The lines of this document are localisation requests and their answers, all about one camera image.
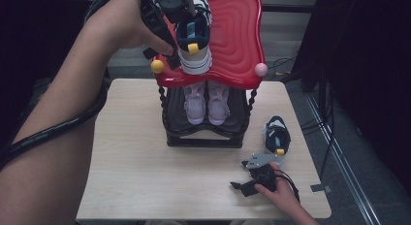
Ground person's left hand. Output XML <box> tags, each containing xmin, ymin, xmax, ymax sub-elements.
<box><xmin>106</xmin><ymin>0</ymin><xmax>174</xmax><ymax>56</ymax></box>

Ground purple sandal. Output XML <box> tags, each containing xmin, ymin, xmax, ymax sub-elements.
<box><xmin>182</xmin><ymin>81</ymin><xmax>206</xmax><ymax>126</ymax></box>
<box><xmin>206</xmin><ymin>80</ymin><xmax>231</xmax><ymax>126</ymax></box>

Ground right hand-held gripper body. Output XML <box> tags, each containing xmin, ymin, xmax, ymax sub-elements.
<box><xmin>246</xmin><ymin>153</ymin><xmax>278</xmax><ymax>191</ymax></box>

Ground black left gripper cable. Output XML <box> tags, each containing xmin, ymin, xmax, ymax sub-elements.
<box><xmin>0</xmin><ymin>0</ymin><xmax>143</xmax><ymax>170</ymax></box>

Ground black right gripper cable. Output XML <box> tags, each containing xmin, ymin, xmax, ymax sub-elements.
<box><xmin>274</xmin><ymin>173</ymin><xmax>300</xmax><ymax>204</ymax></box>

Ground navy and white sneaker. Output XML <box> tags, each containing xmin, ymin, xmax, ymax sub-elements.
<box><xmin>175</xmin><ymin>0</ymin><xmax>214</xmax><ymax>76</ymax></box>
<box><xmin>261</xmin><ymin>115</ymin><xmax>292</xmax><ymax>168</ymax></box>

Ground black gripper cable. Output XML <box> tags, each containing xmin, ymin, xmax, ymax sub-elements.
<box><xmin>274</xmin><ymin>173</ymin><xmax>300</xmax><ymax>204</ymax></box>
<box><xmin>0</xmin><ymin>0</ymin><xmax>143</xmax><ymax>170</ymax></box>

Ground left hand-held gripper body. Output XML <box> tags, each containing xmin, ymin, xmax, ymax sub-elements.
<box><xmin>140</xmin><ymin>0</ymin><xmax>197</xmax><ymax>71</ymax></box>

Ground grey tape piece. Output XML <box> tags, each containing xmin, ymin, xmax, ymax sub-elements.
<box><xmin>310</xmin><ymin>183</ymin><xmax>333</xmax><ymax>194</ymax></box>

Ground black floor cables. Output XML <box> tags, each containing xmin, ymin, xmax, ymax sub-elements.
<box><xmin>268</xmin><ymin>54</ymin><xmax>300</xmax><ymax>84</ymax></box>

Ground metal floor rail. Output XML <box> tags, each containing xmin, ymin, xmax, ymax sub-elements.
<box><xmin>304</xmin><ymin>93</ymin><xmax>382</xmax><ymax>225</ymax></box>

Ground red and black shoe rack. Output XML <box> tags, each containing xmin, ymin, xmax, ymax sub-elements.
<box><xmin>150</xmin><ymin>0</ymin><xmax>269</xmax><ymax>149</ymax></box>

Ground dark curtain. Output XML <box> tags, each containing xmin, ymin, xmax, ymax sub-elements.
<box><xmin>292</xmin><ymin>0</ymin><xmax>411</xmax><ymax>197</ymax></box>
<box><xmin>0</xmin><ymin>0</ymin><xmax>90</xmax><ymax>148</ymax></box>

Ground person's right hand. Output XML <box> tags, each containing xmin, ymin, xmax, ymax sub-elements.
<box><xmin>254</xmin><ymin>162</ymin><xmax>303</xmax><ymax>216</ymax></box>

